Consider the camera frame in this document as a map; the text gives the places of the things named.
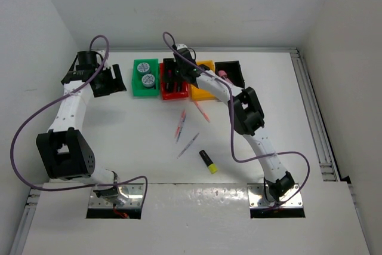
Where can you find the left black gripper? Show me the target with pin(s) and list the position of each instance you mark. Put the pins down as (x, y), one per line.
(114, 85)

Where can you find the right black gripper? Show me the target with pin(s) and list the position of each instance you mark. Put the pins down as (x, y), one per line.
(170, 64)

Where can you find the orange pen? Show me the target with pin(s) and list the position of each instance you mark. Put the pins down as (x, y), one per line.
(199, 107)

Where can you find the pink capped tube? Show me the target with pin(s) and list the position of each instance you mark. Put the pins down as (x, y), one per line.
(222, 74)

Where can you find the yellow cap black highlighter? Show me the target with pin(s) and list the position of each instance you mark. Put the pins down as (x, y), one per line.
(208, 162)

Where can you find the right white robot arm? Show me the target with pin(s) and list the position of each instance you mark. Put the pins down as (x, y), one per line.
(246, 117)

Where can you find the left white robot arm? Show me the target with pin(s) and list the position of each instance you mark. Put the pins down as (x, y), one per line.
(65, 153)

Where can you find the red plastic bin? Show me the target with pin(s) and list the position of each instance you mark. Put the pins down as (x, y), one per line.
(174, 95)

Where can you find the yellow plastic bin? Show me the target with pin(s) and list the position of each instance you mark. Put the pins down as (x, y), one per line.
(198, 94)

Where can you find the green plastic bin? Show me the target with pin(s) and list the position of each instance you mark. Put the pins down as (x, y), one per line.
(137, 86)

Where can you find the red pen under highlighter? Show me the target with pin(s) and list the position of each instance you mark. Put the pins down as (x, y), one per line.
(180, 124)

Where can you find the black plastic bin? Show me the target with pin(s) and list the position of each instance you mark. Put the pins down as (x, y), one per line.
(233, 70)

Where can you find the clear grey pen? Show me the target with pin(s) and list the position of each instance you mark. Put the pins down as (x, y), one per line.
(188, 146)

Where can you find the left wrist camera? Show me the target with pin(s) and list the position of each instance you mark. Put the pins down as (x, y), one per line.
(103, 54)

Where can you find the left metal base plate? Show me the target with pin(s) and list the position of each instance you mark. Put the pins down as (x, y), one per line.
(123, 196)

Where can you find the metal base plate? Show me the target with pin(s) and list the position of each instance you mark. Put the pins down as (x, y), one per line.
(260, 198)
(123, 196)

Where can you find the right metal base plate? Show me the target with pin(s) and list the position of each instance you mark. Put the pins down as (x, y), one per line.
(260, 198)

